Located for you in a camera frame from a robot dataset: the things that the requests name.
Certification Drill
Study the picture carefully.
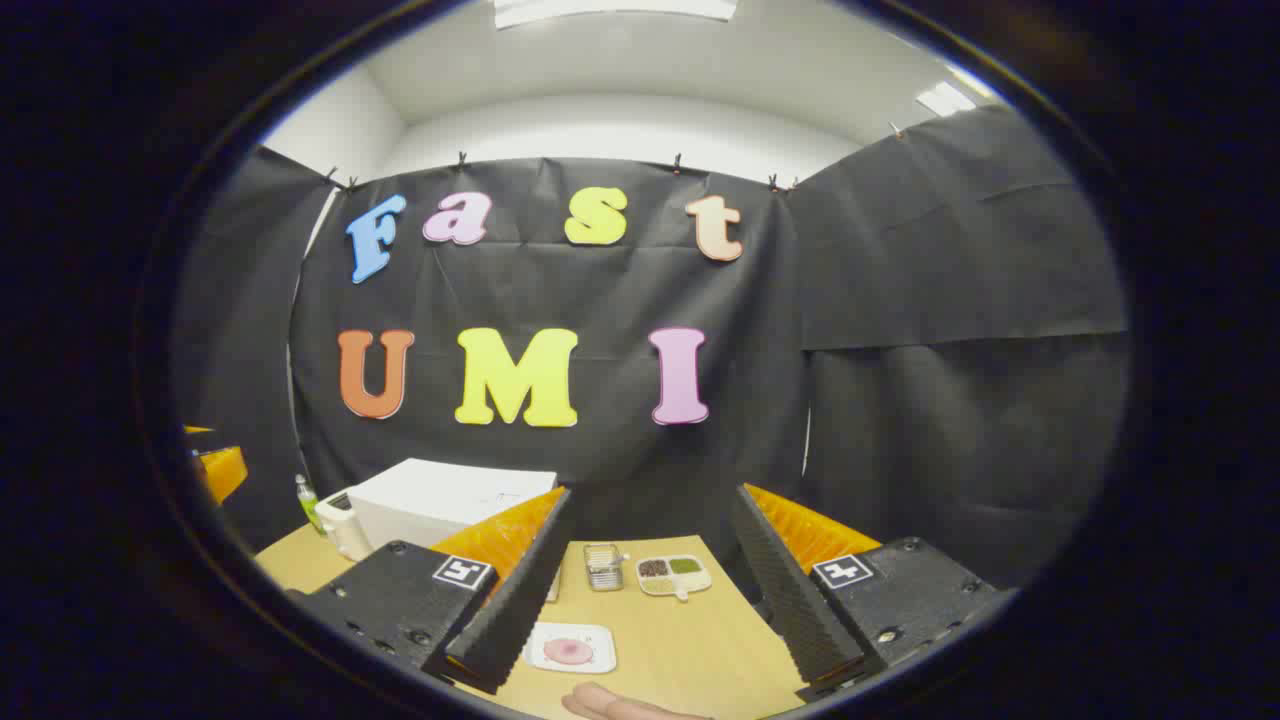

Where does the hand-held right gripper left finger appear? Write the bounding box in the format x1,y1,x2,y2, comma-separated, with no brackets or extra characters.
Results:
285,487,573,696

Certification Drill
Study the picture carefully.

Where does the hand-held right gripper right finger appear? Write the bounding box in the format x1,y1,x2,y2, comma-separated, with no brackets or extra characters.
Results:
733,483,1001,701

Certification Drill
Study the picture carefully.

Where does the white square plate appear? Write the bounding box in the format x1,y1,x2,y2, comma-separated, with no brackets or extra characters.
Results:
523,622,618,674

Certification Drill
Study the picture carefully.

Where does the white microwave oven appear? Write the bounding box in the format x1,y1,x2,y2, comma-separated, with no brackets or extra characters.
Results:
348,458,561,603

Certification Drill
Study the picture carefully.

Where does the green label drink bottle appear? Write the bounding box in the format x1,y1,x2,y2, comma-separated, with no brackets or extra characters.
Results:
295,474,326,534

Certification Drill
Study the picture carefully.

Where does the white divided condiment dish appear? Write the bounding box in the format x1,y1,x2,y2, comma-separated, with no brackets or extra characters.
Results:
637,555,713,601

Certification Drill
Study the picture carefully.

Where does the white toaster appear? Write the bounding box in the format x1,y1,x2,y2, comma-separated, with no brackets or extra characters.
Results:
315,490,373,561

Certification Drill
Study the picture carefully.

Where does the ceiling light panel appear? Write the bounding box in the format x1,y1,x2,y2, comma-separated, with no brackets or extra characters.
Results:
915,80,979,118

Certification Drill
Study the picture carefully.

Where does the metal wire basket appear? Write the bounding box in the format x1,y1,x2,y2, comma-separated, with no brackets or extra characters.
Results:
584,543,626,592

